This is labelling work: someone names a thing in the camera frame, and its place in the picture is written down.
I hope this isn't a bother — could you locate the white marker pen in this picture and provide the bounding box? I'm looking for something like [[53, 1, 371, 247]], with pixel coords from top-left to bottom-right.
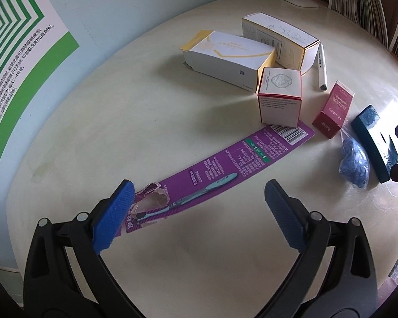
[[317, 42, 328, 91]]

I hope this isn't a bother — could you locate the tall white and yellow box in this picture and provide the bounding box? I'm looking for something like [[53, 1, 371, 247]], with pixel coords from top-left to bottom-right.
[[241, 12, 320, 75]]

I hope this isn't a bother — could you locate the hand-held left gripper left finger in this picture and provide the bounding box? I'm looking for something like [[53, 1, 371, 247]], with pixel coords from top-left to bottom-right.
[[23, 179, 143, 318]]

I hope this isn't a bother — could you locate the plastic bag with blue cloth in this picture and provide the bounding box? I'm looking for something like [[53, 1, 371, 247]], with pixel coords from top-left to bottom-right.
[[338, 129, 372, 190]]

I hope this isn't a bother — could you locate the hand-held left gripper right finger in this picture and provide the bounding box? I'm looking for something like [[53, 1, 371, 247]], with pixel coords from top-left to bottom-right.
[[264, 179, 379, 318]]

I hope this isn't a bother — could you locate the dark red slim box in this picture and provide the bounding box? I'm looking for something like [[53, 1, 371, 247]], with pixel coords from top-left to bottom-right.
[[312, 80, 355, 139]]

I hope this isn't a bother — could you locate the white box with red trim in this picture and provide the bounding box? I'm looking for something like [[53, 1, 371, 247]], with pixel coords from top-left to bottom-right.
[[257, 67, 302, 129]]

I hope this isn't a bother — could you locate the wooden bookshelf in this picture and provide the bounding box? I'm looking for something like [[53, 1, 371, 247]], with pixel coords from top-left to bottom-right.
[[292, 0, 398, 73]]

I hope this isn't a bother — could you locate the dark blue box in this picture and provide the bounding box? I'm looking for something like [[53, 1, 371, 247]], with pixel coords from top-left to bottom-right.
[[351, 105, 398, 184]]

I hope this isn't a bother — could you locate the wide white and yellow box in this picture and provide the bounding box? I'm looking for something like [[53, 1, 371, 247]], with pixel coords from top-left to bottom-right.
[[180, 30, 276, 92]]

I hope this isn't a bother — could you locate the purple toothbrush packaging card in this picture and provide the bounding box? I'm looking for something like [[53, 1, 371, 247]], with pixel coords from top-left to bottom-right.
[[121, 121, 315, 237]]

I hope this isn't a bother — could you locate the green striped wall poster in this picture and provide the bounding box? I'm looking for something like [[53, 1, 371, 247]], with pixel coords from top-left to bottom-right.
[[0, 0, 81, 166]]

